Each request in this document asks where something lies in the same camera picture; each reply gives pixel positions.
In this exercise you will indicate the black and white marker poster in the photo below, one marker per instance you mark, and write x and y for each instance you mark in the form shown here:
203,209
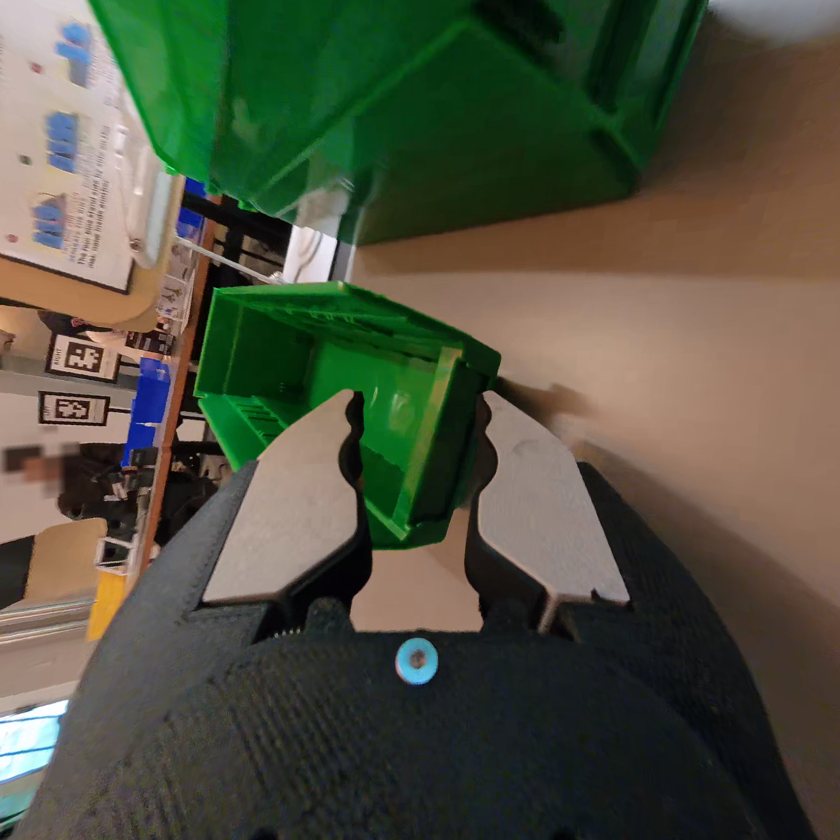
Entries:
72,408
85,358

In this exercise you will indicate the clear acrylic sign holder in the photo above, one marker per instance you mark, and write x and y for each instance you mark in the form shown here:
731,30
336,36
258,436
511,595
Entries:
174,298

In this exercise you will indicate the white instruction sheet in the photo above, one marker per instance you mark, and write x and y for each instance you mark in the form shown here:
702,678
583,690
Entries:
26,131

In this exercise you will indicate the black printed card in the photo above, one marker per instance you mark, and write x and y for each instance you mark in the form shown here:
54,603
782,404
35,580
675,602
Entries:
148,342

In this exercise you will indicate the brown wooden table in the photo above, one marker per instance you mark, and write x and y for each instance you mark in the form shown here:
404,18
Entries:
162,459

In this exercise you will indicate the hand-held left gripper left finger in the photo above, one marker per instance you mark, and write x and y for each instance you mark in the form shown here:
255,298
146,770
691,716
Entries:
289,525

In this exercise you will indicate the white board stand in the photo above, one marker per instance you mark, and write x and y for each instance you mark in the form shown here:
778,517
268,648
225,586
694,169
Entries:
312,256

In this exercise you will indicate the yellow plastic bin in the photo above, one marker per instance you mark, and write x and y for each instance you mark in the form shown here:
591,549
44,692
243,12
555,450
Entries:
105,607

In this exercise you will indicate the clear page holder bar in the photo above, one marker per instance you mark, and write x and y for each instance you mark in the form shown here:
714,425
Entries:
154,216

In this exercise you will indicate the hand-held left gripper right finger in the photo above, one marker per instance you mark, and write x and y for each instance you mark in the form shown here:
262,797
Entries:
551,525

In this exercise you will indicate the blue plastic bin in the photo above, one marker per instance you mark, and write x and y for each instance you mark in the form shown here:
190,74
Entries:
152,387
141,443

